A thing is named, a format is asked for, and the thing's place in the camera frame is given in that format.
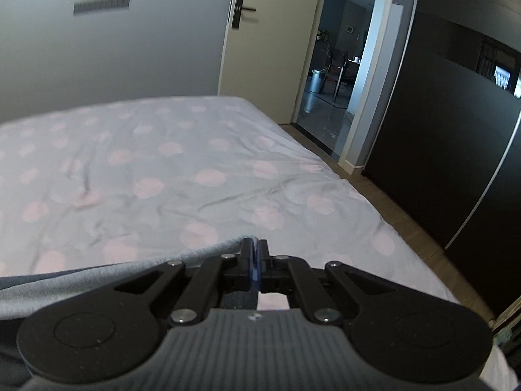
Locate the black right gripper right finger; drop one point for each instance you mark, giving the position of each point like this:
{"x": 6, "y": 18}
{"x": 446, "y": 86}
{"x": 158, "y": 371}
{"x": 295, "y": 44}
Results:
{"x": 332, "y": 295}

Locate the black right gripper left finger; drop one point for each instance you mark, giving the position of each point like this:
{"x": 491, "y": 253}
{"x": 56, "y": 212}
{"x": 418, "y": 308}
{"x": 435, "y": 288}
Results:
{"x": 182, "y": 295}

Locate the dark grey garment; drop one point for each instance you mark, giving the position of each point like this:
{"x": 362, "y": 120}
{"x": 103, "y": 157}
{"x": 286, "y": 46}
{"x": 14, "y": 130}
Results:
{"x": 75, "y": 329}

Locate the pink dotted grey bedsheet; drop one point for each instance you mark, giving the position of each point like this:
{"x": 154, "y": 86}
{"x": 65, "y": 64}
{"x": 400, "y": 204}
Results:
{"x": 113, "y": 186}

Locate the black wardrobe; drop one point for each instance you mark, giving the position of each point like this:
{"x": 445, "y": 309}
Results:
{"x": 448, "y": 149}

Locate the metal trash bin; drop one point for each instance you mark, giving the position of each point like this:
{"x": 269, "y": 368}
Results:
{"x": 316, "y": 80}

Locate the beige door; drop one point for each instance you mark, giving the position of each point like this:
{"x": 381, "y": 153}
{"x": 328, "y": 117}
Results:
{"x": 264, "y": 60}

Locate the dark chair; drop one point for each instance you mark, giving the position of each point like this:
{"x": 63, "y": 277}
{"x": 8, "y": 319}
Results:
{"x": 337, "y": 67}

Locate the black door handle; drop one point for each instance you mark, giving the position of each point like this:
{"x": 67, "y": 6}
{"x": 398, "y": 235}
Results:
{"x": 238, "y": 9}

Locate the grey wall vent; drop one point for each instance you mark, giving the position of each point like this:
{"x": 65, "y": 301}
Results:
{"x": 91, "y": 6}

